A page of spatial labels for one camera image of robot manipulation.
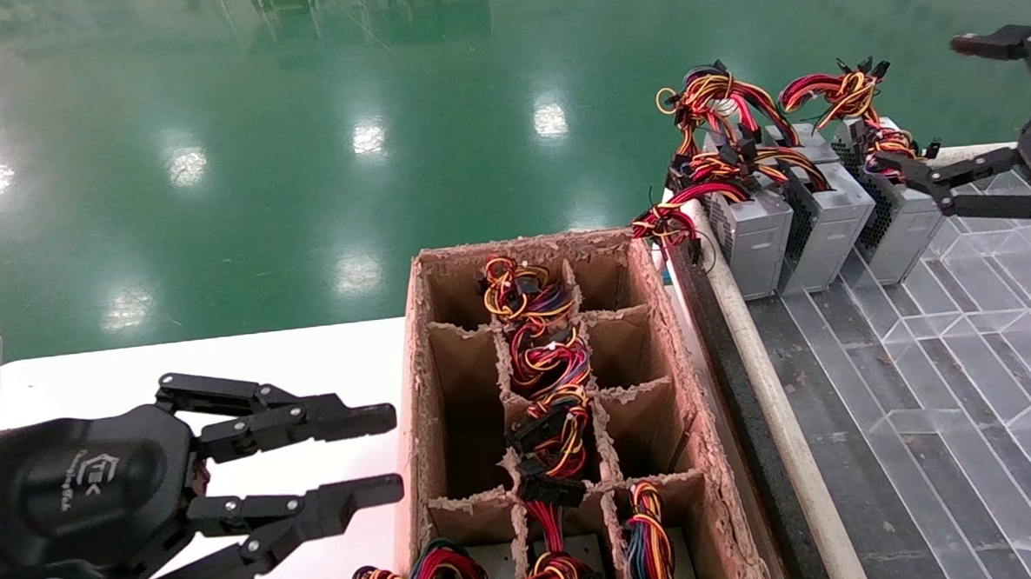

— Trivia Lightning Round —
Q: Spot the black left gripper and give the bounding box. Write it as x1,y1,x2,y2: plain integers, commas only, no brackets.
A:
0,363,409,579

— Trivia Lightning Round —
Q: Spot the gray power supply with cables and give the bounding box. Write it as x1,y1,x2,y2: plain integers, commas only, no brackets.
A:
497,469,616,579
506,314,594,396
778,54,905,183
654,54,843,180
668,135,881,301
850,118,949,287
622,478,699,579
630,176,801,307
476,250,581,324
502,383,598,484

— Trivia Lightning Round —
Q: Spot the cardboard box with dividers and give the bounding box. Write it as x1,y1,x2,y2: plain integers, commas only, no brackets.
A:
381,222,775,579

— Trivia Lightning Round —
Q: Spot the short white conveyor rail tube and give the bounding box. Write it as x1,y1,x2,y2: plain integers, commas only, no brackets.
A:
920,140,1026,164

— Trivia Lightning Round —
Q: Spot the coloured wire bundle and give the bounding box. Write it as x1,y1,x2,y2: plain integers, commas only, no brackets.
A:
349,536,519,579

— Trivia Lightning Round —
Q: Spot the long white conveyor rail tube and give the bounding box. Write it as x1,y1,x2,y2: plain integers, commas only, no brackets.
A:
680,190,870,579

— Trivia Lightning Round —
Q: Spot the black conveyor side frame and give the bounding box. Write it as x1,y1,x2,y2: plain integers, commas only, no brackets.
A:
662,224,835,579

